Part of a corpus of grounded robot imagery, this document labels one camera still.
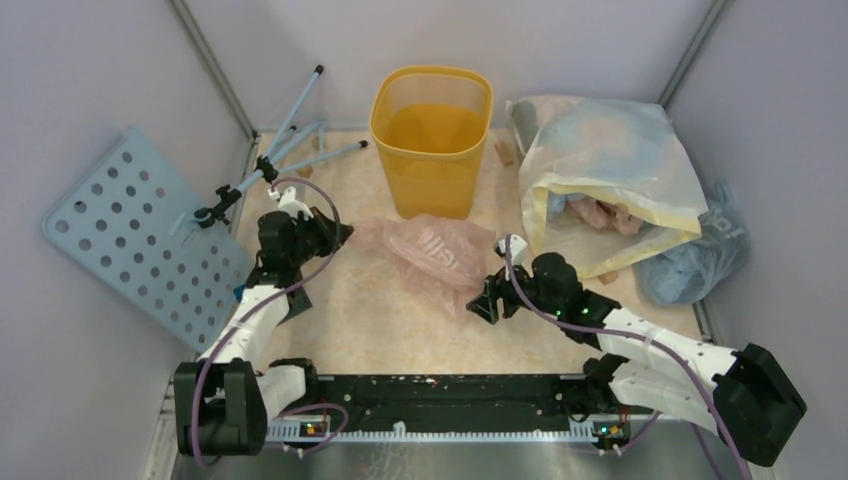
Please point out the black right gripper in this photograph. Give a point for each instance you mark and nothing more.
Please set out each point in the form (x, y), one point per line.
(496, 286)

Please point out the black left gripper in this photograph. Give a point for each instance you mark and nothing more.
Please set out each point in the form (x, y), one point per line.
(327, 231)

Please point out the pink plastic trash bag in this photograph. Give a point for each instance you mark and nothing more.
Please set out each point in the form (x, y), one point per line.
(441, 259)

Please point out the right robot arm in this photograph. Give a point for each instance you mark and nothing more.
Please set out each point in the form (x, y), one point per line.
(742, 396)

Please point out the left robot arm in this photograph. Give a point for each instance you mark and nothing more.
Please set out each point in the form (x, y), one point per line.
(223, 406)

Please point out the yellow plastic trash bin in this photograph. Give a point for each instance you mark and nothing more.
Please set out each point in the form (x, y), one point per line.
(430, 125)

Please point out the light blue tripod stand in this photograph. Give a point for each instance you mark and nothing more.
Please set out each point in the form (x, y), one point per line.
(268, 166)

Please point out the blue block toy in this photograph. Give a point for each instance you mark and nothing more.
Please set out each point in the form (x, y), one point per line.
(298, 302)

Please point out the wooden cube block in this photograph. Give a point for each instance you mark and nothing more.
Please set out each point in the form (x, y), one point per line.
(608, 278)

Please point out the small wooden block back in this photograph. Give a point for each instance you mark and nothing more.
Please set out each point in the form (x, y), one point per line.
(504, 153)

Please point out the large yellow translucent bag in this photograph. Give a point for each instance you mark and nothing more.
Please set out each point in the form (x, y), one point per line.
(605, 183)

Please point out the blue plastic bag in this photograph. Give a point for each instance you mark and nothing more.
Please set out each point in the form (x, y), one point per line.
(687, 273)

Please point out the light blue perforated board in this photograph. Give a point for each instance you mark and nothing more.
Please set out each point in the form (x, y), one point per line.
(130, 222)

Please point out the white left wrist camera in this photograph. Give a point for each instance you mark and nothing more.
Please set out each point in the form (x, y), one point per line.
(286, 201)

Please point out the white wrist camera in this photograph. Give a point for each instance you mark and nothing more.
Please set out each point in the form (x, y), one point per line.
(286, 201)
(511, 248)

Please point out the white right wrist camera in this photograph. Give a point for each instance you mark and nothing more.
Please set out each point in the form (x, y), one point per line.
(511, 248)

